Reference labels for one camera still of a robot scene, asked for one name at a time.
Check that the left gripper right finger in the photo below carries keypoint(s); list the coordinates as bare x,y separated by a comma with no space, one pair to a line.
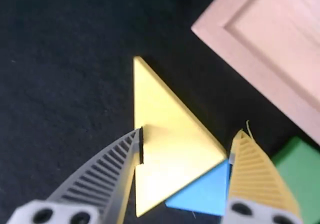
252,174

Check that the square wooden tray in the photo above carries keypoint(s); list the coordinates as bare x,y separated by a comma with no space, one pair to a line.
270,47

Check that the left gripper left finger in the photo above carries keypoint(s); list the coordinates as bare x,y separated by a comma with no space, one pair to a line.
100,176

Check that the blue triangle tangram piece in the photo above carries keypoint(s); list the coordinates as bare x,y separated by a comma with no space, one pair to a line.
205,194

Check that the green tangram piece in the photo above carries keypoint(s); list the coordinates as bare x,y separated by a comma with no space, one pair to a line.
300,166

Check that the yellow triangle tangram piece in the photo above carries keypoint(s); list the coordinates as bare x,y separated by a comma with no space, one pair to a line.
165,134

